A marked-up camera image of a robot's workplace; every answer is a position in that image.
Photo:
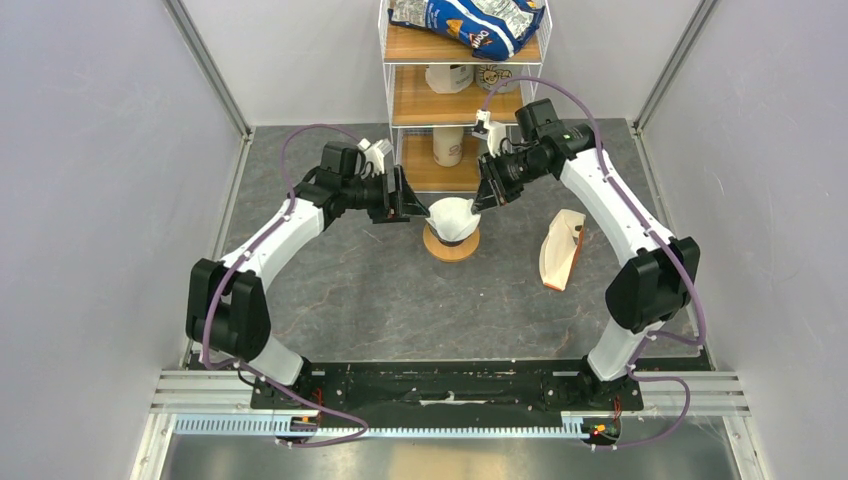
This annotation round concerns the white paper coffee filter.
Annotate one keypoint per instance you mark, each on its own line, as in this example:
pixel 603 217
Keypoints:
pixel 452 218

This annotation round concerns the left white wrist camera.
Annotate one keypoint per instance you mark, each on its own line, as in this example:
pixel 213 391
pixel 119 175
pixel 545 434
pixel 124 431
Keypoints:
pixel 376 156

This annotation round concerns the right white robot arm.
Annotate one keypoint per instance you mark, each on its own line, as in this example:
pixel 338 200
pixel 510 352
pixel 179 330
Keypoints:
pixel 657 267

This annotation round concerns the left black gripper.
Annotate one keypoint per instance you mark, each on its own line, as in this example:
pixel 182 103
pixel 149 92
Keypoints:
pixel 405 201

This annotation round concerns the white small bottle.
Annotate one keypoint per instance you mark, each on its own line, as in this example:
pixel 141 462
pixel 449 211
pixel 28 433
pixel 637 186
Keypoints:
pixel 447 145

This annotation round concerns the white wire wooden shelf rack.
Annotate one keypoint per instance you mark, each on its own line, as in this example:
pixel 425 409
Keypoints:
pixel 414 110

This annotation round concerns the round wooden dripper stand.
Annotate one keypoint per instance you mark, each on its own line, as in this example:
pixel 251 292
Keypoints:
pixel 450 254

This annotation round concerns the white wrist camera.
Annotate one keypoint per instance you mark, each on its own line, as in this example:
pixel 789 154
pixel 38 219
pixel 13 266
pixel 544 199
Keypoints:
pixel 490 134
pixel 376 156

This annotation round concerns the white coffee filter stack holder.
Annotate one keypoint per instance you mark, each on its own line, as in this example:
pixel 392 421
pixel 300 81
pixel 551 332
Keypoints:
pixel 561 248

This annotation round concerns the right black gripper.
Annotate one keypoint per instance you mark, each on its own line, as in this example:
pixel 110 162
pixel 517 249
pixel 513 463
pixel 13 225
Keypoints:
pixel 488 195

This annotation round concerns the white plastic jug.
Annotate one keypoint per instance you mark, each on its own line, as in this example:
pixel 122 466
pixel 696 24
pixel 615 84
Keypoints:
pixel 448 78

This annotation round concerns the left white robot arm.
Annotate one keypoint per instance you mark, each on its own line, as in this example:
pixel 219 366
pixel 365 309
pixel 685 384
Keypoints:
pixel 227 309

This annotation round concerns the blue chips bag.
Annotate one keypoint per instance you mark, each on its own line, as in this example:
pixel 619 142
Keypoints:
pixel 494 30

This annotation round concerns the blue ribbed coffee dripper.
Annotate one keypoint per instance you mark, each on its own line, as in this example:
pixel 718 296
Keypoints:
pixel 453 244

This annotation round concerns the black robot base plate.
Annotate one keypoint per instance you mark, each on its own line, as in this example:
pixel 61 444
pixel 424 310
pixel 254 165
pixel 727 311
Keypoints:
pixel 460 394

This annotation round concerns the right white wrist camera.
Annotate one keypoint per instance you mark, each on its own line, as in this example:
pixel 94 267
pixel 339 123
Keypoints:
pixel 490 134

